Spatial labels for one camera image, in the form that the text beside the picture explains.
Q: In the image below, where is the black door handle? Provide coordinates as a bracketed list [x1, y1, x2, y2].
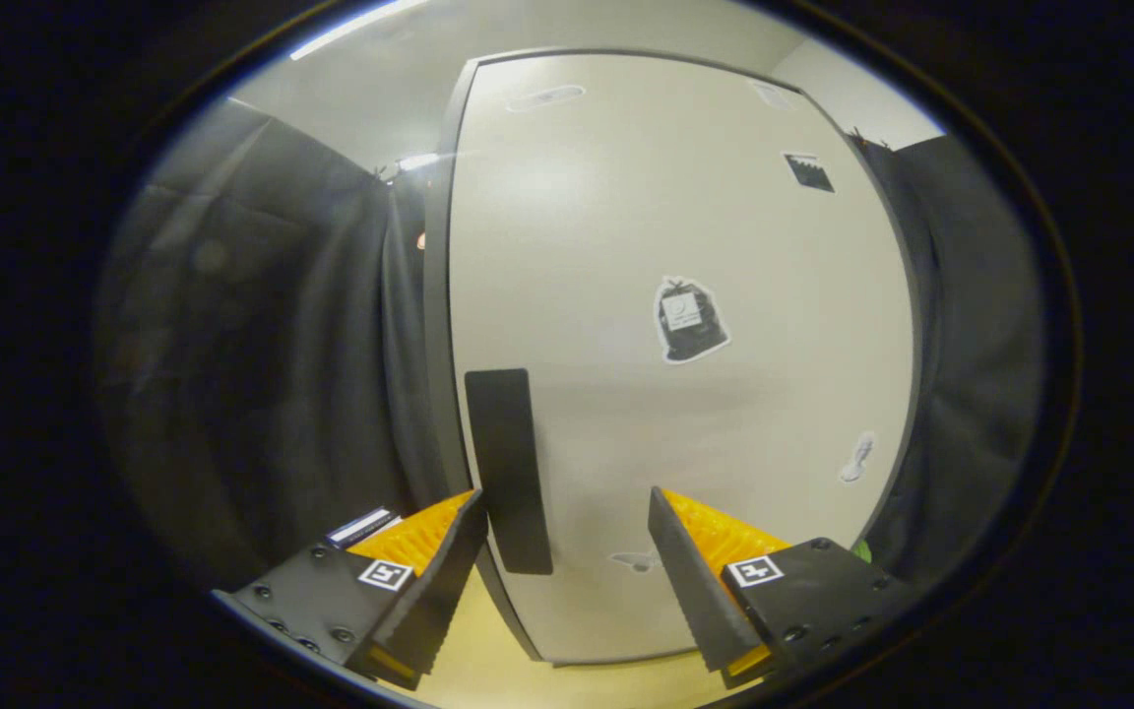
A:
[464, 368, 555, 576]

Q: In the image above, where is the blue cover book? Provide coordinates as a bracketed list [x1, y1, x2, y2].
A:
[325, 506, 403, 549]

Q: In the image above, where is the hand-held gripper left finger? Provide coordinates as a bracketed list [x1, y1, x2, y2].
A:
[213, 489, 489, 690]

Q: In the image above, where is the white shoe cabinet door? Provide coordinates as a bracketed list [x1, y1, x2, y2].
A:
[447, 51, 919, 668]

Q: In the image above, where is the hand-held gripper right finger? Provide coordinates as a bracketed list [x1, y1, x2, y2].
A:
[648, 485, 922, 690]

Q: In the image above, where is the black backdrop cloth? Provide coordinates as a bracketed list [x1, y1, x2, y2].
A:
[846, 132, 1052, 594]
[94, 97, 452, 594]

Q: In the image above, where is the grey shoe cabinet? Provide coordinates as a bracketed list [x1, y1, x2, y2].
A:
[423, 57, 544, 663]

